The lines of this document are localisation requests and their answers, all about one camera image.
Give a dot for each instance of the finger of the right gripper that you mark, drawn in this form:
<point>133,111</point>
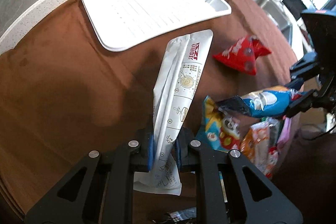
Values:
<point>304,69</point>
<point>235,103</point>

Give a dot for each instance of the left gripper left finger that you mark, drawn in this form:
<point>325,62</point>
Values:
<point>99,188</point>

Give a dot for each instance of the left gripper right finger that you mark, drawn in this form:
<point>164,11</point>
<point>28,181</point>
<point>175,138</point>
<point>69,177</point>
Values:
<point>229,188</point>

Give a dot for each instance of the panda blue snack packet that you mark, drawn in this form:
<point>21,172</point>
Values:
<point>219,129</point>

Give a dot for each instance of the blue orange snack packet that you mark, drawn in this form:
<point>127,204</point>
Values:
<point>271,102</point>

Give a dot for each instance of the clear white sausage packet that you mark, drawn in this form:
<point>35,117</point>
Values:
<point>255,145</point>

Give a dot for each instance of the red snack bag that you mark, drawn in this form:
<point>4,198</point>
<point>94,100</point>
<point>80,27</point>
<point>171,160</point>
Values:
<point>243,54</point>

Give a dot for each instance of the red fruit candy packet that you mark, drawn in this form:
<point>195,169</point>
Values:
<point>271,161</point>

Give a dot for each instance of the pink Pororo packet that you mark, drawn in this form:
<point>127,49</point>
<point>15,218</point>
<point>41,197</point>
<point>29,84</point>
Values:
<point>284,134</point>

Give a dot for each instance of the white long noodle packet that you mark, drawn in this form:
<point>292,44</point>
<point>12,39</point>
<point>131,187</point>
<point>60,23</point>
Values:
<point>173,93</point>

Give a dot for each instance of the green clear seed packet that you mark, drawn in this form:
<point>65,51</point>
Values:
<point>274,128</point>

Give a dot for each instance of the black snack packet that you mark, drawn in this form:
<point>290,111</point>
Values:
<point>184,216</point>

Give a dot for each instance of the brown tablecloth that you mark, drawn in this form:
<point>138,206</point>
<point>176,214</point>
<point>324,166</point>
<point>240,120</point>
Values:
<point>63,95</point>

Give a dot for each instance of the white plastic tray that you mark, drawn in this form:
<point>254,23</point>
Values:
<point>122,24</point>

